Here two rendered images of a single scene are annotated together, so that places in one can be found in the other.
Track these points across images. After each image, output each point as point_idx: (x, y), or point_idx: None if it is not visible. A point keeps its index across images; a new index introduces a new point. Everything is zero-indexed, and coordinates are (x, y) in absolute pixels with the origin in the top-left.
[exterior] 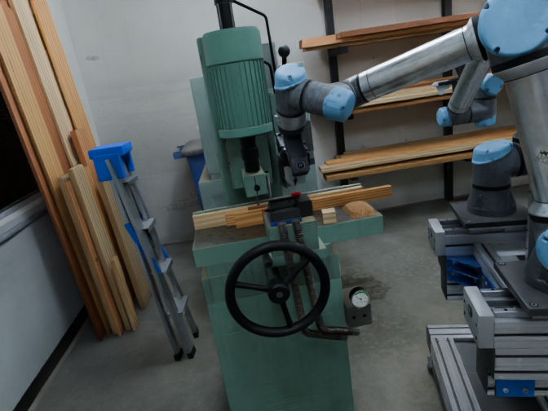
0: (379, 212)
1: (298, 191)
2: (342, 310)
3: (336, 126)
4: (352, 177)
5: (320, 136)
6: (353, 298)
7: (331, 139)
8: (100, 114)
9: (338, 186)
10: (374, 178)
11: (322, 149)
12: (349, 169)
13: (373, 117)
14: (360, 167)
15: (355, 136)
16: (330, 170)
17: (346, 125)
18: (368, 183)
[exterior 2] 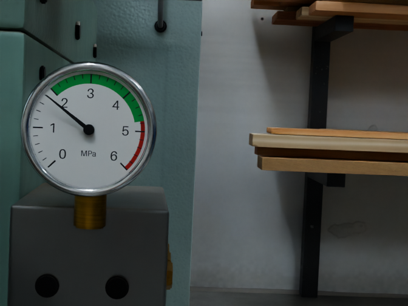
0: (390, 300)
1: (137, 73)
2: (8, 249)
3: (312, 65)
4: (329, 172)
5: (272, 84)
6: (39, 109)
7: (297, 97)
8: None
9: (295, 214)
10: (388, 212)
11: (272, 116)
12: (325, 155)
13: (405, 65)
14: (353, 156)
15: (356, 101)
16: (276, 142)
17: (337, 70)
18: (371, 221)
